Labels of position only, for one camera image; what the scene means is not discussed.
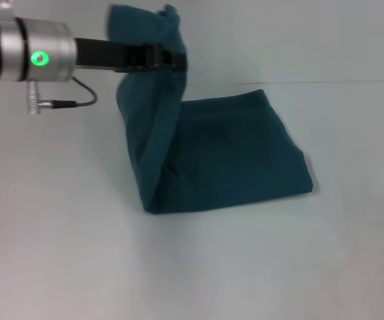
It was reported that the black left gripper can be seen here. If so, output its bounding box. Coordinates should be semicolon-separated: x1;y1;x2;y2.
74;37;189;73

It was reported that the teal blue t-shirt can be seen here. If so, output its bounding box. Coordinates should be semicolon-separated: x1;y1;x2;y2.
105;3;314;215

